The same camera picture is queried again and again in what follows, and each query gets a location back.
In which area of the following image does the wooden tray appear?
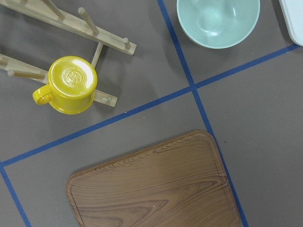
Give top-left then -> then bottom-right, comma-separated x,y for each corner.
65,130 -> 240,227

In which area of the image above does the cream plastic tray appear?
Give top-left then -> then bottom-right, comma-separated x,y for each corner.
279,0 -> 303,46

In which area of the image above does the yellow mug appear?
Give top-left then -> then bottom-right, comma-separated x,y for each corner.
33,56 -> 98,114

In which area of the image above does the green bowl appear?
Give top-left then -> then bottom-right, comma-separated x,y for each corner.
176,0 -> 260,49

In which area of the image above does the wooden peg rack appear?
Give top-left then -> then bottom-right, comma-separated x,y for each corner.
0,0 -> 137,107

